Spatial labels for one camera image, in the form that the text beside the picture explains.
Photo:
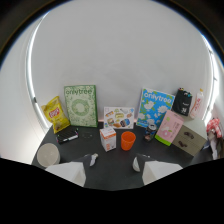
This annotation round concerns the yellow chips bag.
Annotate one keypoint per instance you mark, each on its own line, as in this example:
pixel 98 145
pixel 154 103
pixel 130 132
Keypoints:
pixel 56 114

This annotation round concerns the white orange small box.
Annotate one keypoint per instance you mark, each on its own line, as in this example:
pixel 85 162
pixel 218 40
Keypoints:
pixel 108 138

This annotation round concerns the green onlytree box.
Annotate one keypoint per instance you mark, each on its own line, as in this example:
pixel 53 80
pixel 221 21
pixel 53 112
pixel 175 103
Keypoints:
pixel 81 106

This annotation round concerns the pink flower box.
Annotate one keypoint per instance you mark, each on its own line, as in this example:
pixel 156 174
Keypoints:
pixel 169 128

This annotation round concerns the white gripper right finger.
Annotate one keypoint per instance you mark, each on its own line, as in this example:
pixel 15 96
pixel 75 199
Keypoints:
pixel 156 170

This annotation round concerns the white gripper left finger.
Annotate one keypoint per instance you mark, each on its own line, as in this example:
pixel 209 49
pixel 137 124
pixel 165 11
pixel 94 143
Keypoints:
pixel 70 170

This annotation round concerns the orange plastic cup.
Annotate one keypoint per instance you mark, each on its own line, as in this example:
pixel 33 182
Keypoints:
pixel 128 140

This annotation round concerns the beige two-drawer cabinet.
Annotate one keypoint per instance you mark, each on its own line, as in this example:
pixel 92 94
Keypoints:
pixel 190 135

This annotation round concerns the white pink bottle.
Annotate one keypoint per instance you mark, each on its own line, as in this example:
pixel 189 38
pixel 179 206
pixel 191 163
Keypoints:
pixel 196 104

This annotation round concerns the dark drink can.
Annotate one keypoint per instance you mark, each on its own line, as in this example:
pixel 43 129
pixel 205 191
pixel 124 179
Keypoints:
pixel 150 131

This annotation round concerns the red white cloth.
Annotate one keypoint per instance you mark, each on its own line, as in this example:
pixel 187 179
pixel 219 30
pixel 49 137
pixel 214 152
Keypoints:
pixel 215 131

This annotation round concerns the blue onlytree box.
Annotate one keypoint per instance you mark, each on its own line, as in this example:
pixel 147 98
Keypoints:
pixel 154 107

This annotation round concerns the white round bowl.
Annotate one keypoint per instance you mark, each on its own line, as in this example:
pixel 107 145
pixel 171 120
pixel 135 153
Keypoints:
pixel 48 155

